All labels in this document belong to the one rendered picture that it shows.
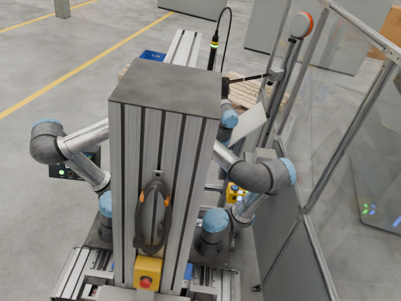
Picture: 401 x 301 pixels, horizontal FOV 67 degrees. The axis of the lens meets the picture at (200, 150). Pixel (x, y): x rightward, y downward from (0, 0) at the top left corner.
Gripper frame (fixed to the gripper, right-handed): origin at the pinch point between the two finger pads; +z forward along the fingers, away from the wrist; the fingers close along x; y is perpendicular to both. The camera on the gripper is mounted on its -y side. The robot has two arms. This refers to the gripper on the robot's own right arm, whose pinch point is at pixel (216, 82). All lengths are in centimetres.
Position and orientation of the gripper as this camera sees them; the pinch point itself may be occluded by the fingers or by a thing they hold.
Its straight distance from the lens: 169.1
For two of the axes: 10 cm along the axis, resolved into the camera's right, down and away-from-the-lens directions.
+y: -1.6, 7.7, 6.2
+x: 9.7, 0.1, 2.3
